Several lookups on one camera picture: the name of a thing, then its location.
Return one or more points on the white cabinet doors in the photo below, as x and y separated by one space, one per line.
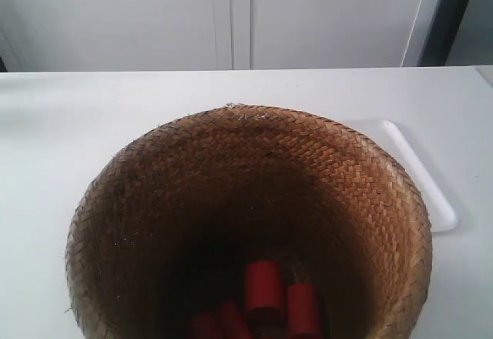
134 35

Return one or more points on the red cylinder upright centre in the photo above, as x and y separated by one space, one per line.
264 293

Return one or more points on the dark door frame post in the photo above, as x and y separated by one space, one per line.
440 38

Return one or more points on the red cylinder right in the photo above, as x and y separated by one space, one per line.
303 315

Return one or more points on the brown woven basket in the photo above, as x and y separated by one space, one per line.
167 227

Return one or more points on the red cylinder lower middle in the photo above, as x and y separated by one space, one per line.
234 326

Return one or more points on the white plastic tray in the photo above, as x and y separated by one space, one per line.
389 137

